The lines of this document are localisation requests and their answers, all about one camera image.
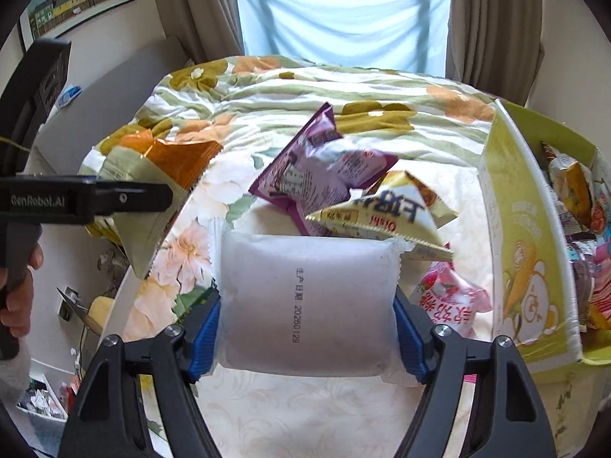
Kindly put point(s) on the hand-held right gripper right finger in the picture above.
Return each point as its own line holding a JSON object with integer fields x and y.
{"x": 408, "y": 338}

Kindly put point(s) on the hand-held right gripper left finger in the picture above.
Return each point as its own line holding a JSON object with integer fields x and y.
{"x": 205, "y": 343}

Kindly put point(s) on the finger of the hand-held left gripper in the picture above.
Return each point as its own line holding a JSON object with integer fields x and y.
{"x": 133, "y": 199}

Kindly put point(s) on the orange green snack bag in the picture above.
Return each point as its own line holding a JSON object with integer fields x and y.
{"x": 157, "y": 167}

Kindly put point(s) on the white pillow snack bag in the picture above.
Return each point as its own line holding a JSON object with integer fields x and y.
{"x": 305, "y": 305}

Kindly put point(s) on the green cardboard box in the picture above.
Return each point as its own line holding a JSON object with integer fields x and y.
{"x": 520, "y": 248}

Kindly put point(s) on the pile of snack packets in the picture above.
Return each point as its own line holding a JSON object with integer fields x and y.
{"x": 580, "y": 200}

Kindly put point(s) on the person's left hand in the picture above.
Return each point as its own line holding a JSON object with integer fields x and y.
{"x": 19, "y": 303}

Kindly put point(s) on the pink strawberry print snack bag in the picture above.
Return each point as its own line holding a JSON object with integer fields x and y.
{"x": 448, "y": 300}

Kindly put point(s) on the grey bed headboard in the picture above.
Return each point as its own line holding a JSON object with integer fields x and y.
{"x": 114, "y": 95}

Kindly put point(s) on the pale yellow object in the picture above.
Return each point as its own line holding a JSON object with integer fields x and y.
{"x": 101, "y": 312}

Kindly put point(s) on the blue white small object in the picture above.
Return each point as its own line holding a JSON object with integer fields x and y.
{"x": 69, "y": 96}

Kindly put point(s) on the cream floral tablecloth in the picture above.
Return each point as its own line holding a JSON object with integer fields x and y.
{"x": 310, "y": 415}

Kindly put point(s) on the yellow white triangular snack bag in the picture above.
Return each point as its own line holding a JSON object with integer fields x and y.
{"x": 382, "y": 214}

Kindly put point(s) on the white storage bin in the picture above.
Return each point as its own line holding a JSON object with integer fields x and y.
{"x": 43, "y": 400}

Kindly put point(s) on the purple snack bag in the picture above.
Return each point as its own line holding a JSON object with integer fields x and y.
{"x": 310, "y": 176}

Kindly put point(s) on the floral striped blanket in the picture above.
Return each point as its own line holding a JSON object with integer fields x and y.
{"x": 286, "y": 90}

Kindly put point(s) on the brown curtain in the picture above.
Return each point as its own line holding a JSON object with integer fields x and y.
{"x": 210, "y": 9}
{"x": 491, "y": 28}

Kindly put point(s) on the light blue window cloth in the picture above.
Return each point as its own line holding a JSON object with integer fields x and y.
{"x": 343, "y": 24}

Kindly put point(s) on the framed wall poster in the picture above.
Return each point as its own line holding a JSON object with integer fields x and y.
{"x": 76, "y": 0}

